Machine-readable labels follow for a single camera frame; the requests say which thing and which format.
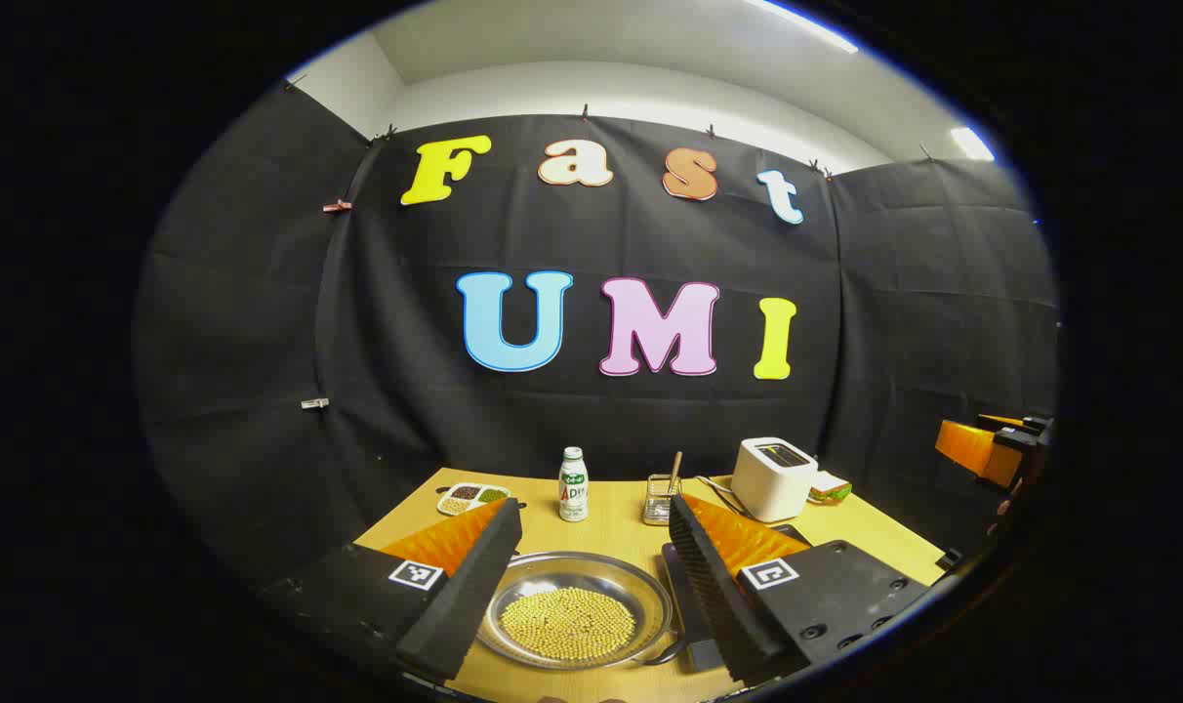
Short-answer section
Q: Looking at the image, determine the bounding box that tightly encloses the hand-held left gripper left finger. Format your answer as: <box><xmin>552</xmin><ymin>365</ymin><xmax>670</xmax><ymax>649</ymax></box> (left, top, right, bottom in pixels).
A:
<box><xmin>260</xmin><ymin>496</ymin><xmax>525</xmax><ymax>684</ymax></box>

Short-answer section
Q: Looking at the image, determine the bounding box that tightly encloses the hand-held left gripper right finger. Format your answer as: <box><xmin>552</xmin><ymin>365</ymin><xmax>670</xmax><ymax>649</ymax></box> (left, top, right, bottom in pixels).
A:
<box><xmin>668</xmin><ymin>492</ymin><xmax>944</xmax><ymax>688</ymax></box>

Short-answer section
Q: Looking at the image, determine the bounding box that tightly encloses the black induction cooktop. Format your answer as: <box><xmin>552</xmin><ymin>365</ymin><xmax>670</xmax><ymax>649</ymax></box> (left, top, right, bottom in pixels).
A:
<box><xmin>660</xmin><ymin>524</ymin><xmax>815</xmax><ymax>675</ymax></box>

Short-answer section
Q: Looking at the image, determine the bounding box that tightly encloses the steel pot with black handles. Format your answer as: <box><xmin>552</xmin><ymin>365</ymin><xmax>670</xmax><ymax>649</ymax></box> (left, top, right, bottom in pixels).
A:
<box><xmin>474</xmin><ymin>551</ymin><xmax>691</xmax><ymax>675</ymax></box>

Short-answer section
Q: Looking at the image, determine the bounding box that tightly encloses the pile of yellow soybeans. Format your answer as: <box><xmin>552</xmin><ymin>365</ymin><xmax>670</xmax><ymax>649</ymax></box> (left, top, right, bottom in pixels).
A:
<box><xmin>500</xmin><ymin>587</ymin><xmax>637</xmax><ymax>659</ymax></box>

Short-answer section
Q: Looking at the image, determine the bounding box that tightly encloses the white divided bean dish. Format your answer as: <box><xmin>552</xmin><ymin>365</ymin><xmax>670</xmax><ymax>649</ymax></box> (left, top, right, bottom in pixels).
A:
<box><xmin>436</xmin><ymin>483</ymin><xmax>511</xmax><ymax>517</ymax></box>

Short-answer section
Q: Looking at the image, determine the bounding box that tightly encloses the white toaster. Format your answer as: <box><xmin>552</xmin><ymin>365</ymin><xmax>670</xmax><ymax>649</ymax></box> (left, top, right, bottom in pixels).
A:
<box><xmin>731</xmin><ymin>436</ymin><xmax>819</xmax><ymax>523</ymax></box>

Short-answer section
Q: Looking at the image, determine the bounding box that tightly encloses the white drink bottle green label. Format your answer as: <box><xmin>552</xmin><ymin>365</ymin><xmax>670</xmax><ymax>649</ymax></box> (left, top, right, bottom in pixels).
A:
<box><xmin>558</xmin><ymin>446</ymin><xmax>591</xmax><ymax>523</ymax></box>

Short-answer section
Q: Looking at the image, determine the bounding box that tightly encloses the black backdrop cloth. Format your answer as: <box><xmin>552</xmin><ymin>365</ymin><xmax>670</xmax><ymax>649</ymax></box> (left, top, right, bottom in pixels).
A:
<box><xmin>135</xmin><ymin>83</ymin><xmax>1059</xmax><ymax>587</ymax></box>

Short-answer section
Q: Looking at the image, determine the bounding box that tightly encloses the ceiling light strip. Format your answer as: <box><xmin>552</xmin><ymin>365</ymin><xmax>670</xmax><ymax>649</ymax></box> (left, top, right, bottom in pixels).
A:
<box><xmin>950</xmin><ymin>126</ymin><xmax>997</xmax><ymax>163</ymax></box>
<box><xmin>748</xmin><ymin>0</ymin><xmax>860</xmax><ymax>55</ymax></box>

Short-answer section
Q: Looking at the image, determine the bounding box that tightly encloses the metal wire utensil holder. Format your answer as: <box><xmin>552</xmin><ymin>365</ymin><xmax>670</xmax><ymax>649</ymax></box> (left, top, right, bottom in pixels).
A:
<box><xmin>643</xmin><ymin>474</ymin><xmax>683</xmax><ymax>527</ymax></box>

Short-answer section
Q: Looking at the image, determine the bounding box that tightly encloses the toaster power cable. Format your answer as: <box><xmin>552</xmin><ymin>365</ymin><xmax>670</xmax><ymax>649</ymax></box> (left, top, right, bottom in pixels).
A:
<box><xmin>694</xmin><ymin>476</ymin><xmax>755</xmax><ymax>519</ymax></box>

